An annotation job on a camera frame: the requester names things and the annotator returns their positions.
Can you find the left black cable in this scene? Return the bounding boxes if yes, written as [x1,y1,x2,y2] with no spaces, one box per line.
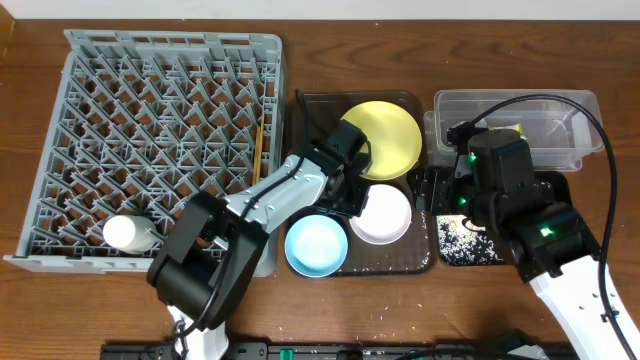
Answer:
[294,87,314,149]

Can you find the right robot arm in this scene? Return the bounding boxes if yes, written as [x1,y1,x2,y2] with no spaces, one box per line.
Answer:
[408,129,639,359]

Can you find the dark brown serving tray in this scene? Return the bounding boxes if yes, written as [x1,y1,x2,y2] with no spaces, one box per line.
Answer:
[283,91,436,277]

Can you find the wooden chopstick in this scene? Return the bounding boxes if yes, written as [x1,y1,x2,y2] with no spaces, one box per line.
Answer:
[252,124,263,185]
[253,113,265,185]

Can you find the white cup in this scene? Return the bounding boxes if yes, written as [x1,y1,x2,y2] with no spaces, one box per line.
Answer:
[102,215,155,255]

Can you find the light blue bowl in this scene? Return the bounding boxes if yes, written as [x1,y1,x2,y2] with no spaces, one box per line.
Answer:
[284,215,349,278]

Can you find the grey plastic dish rack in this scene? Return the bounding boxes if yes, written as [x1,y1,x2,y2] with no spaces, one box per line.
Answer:
[7,30,286,274]

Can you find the yellow round plate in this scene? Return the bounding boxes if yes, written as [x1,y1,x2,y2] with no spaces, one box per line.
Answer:
[342,101,423,181]

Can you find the black cable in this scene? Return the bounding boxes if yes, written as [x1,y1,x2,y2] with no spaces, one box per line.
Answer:
[294,87,314,149]
[452,93,639,360]

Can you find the clear plastic bin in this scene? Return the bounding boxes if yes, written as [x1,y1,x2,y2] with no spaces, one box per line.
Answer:
[424,89,604,172]

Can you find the right black cable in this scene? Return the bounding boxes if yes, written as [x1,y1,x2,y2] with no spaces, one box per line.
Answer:
[452,93,639,360]

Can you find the black plastic tray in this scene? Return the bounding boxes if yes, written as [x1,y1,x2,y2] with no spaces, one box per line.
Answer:
[431,170,584,267]

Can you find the white round bowl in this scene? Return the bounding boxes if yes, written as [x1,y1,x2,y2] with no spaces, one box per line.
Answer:
[349,184,412,245]

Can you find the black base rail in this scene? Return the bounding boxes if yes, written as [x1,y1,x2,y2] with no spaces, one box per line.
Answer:
[99,342,578,360]

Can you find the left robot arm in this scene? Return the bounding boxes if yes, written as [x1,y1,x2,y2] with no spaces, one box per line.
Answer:
[146,140,372,359]

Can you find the spilled rice pile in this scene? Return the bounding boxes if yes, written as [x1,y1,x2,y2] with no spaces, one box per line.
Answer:
[436,215,505,266]

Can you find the green orange snack wrapper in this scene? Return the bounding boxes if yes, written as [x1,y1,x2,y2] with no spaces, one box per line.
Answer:
[489,123,527,140]

